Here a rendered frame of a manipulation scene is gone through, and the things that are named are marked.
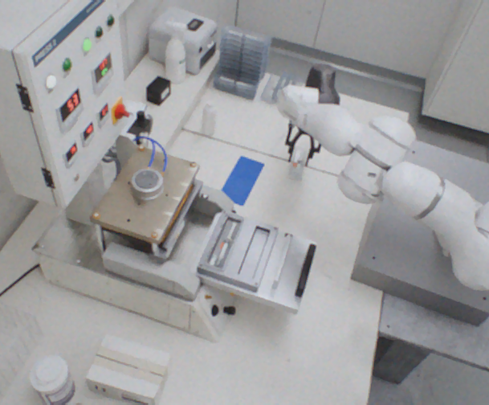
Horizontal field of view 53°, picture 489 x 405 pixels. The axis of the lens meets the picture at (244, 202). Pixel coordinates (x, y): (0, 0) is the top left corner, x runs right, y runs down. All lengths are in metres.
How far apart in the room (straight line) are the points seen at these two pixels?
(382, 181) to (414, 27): 2.54
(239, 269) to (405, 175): 0.48
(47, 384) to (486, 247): 1.04
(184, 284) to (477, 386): 1.64
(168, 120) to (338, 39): 2.02
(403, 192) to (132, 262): 0.67
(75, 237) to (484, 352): 1.23
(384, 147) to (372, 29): 2.54
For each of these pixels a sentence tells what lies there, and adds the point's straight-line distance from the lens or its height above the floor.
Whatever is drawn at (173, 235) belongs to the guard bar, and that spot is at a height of 1.05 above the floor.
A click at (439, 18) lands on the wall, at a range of 3.59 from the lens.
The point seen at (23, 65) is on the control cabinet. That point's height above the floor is 1.54.
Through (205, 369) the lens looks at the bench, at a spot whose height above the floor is 0.75.
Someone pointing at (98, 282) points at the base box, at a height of 0.87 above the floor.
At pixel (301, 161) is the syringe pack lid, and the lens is 1.82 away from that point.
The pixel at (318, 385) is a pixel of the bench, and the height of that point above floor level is 0.75.
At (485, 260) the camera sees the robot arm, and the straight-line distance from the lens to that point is 1.20.
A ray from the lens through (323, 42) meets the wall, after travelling 3.74.
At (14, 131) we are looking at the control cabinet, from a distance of 1.09.
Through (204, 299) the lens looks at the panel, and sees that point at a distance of 1.34.
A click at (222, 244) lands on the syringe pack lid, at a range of 1.30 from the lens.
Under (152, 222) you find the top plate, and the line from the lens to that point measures 1.21.
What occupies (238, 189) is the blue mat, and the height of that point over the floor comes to 0.75.
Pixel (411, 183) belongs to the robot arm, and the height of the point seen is 1.34.
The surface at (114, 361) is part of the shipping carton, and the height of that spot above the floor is 0.84.
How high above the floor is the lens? 2.08
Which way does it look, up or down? 50 degrees down
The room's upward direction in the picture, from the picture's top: 10 degrees clockwise
